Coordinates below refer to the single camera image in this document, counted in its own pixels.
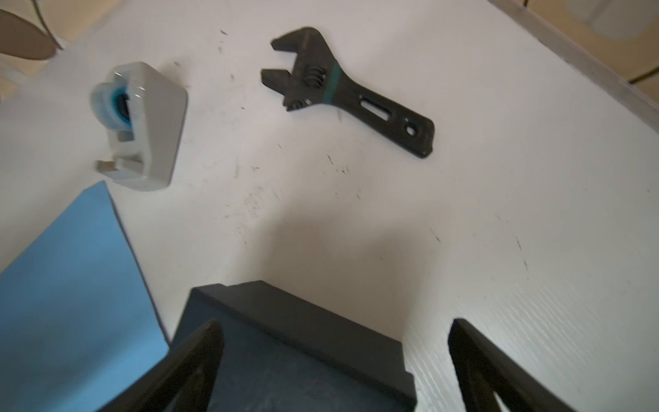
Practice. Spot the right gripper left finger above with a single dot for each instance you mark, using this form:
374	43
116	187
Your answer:
182	381

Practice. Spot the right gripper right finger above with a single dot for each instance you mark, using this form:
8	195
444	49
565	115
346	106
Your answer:
486	375

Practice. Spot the dark blue gift box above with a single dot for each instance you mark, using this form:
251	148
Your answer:
283	353

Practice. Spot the light blue wrapping paper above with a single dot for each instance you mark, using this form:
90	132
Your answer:
78	326

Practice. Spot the grey tape dispenser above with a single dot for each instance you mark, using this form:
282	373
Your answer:
143	113

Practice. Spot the black adjustable wrench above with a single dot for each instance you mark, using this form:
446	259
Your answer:
317	78

